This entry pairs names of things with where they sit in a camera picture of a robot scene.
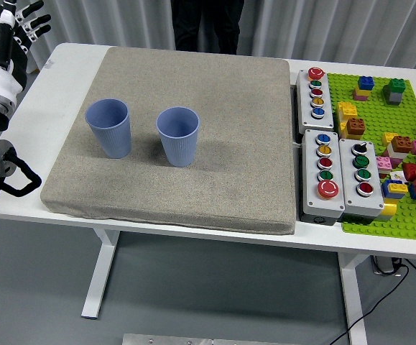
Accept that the green toy brick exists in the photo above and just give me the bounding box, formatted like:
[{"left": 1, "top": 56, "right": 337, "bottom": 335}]
[{"left": 383, "top": 78, "right": 407, "bottom": 96}]

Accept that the green brick baseplate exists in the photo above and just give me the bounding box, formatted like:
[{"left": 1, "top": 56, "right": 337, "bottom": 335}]
[{"left": 326, "top": 73, "right": 416, "bottom": 242}]

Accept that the blue ribbed cup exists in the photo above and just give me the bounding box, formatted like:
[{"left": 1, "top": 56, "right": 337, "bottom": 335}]
[
  {"left": 156, "top": 106, "right": 200, "bottom": 168},
  {"left": 85, "top": 98, "right": 132, "bottom": 160}
]

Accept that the red toy brick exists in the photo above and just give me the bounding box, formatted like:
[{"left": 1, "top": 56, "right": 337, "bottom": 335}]
[{"left": 402, "top": 162, "right": 416, "bottom": 183}]

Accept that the yellow pink brick stack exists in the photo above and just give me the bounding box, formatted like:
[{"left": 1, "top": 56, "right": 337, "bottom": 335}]
[{"left": 353, "top": 85, "right": 372, "bottom": 102}]

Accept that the grey-brown mat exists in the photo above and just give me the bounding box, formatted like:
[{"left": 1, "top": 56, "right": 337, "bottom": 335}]
[{"left": 40, "top": 45, "right": 298, "bottom": 236}]

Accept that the grey power strip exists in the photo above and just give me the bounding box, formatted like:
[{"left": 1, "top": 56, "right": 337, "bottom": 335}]
[{"left": 370, "top": 254, "right": 405, "bottom": 277}]

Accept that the grey five-button control box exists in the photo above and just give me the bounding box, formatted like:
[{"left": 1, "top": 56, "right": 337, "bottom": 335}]
[
  {"left": 300, "top": 129, "right": 346, "bottom": 226},
  {"left": 295, "top": 67, "right": 336, "bottom": 133}
]

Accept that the yellow toy brick stack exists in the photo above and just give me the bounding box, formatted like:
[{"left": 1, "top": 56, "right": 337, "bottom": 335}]
[{"left": 337, "top": 101, "right": 359, "bottom": 139}]

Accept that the grey selector switch control box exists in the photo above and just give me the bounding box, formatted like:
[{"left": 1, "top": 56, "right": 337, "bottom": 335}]
[{"left": 338, "top": 138, "right": 385, "bottom": 221}]

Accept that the brown toy brick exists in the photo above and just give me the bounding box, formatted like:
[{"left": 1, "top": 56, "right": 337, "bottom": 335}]
[
  {"left": 390, "top": 135, "right": 414, "bottom": 154},
  {"left": 346, "top": 117, "right": 367, "bottom": 139}
]

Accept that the pink toy brick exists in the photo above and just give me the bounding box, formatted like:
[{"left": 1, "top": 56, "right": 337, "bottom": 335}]
[{"left": 375, "top": 156, "right": 396, "bottom": 172}]

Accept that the person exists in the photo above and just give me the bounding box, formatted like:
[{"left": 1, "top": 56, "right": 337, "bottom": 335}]
[{"left": 170, "top": 0, "right": 245, "bottom": 55}]

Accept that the white pleated curtain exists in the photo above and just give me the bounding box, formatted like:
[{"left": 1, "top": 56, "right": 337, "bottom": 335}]
[{"left": 0, "top": 0, "right": 416, "bottom": 71}]

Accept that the black floor cable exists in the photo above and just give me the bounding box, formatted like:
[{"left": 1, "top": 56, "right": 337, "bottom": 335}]
[{"left": 331, "top": 258, "right": 416, "bottom": 345}]

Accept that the metal plate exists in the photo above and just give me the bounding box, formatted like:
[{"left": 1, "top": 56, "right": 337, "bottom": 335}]
[{"left": 121, "top": 333, "right": 257, "bottom": 345}]

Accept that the white table leg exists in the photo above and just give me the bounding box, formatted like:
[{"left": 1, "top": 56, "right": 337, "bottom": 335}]
[
  {"left": 80, "top": 228, "right": 121, "bottom": 320},
  {"left": 338, "top": 251, "right": 369, "bottom": 345}
]

